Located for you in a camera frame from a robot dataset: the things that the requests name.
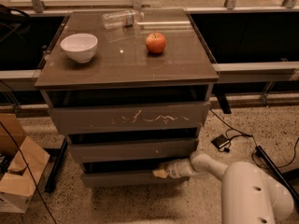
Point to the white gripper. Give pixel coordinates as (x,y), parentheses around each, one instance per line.
(172,170)

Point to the grey bottom drawer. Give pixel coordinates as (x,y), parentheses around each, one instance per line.
(123,173)

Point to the grey drawer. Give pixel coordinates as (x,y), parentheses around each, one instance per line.
(123,173)
(138,150)
(126,118)

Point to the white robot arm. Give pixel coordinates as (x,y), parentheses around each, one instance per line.
(249,195)

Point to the grey top drawer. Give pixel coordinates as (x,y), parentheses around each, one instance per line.
(126,118)

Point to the grey middle drawer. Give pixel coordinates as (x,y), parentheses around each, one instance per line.
(138,150)

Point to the grey drawer cabinet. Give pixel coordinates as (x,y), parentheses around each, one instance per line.
(123,56)

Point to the small black power adapter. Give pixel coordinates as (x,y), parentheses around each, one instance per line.
(220,141)

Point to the black table leg left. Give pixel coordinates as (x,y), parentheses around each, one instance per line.
(57,157)

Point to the black metal floor bar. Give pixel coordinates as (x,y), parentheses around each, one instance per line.
(283,178)

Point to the red apple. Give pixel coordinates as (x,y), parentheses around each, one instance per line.
(155,43)

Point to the brown cardboard box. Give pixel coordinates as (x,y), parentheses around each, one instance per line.
(26,163)

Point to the metal window railing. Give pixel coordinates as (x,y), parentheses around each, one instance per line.
(224,72)

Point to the white ceramic bowl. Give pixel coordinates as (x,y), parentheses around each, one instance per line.
(80,47)

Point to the clear plastic water bottle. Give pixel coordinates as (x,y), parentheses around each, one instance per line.
(121,19)

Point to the black bag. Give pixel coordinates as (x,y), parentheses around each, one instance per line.
(14,19)

